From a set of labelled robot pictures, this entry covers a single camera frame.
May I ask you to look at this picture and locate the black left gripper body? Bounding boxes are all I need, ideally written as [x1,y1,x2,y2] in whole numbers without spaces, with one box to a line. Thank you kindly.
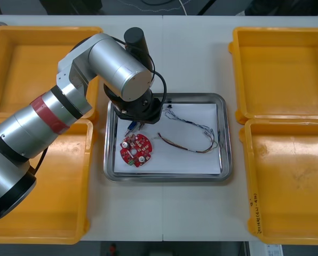
[115,96,164,125]

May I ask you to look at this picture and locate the solenoid with blue label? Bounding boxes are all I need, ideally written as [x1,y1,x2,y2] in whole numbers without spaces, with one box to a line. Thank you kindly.
[123,122,138,137]

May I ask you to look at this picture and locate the round red circuit board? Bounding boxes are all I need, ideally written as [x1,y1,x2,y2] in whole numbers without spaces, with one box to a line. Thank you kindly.
[119,133,155,168]

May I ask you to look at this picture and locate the red-black wire harness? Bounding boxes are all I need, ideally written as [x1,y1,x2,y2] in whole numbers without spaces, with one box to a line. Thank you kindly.
[153,129,220,155]

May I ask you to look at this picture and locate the blue-white twisted wire harness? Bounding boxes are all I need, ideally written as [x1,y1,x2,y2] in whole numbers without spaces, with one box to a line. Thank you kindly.
[163,104,213,134]

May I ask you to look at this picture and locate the white paper sheet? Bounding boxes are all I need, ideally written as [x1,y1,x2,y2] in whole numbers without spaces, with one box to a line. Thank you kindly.
[113,102,220,176]

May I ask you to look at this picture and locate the steel tray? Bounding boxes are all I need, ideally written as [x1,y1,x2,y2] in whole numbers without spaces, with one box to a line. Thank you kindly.
[103,92,234,183]

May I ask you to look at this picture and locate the yellow-orange plastic bin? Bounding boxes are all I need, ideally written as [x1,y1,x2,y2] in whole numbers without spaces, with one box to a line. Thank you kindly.
[227,26,318,125]
[0,113,99,245]
[0,26,107,122]

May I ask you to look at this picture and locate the yellow-orange bin with handwriting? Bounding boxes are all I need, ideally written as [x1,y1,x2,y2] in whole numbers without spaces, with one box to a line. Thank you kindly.
[238,118,318,245]

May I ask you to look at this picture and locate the white printed label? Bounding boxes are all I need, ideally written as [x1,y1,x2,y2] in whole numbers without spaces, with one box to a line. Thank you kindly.
[266,244,283,256]

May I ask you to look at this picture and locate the black cable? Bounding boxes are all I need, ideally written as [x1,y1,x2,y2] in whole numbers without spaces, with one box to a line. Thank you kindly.
[140,0,181,6]

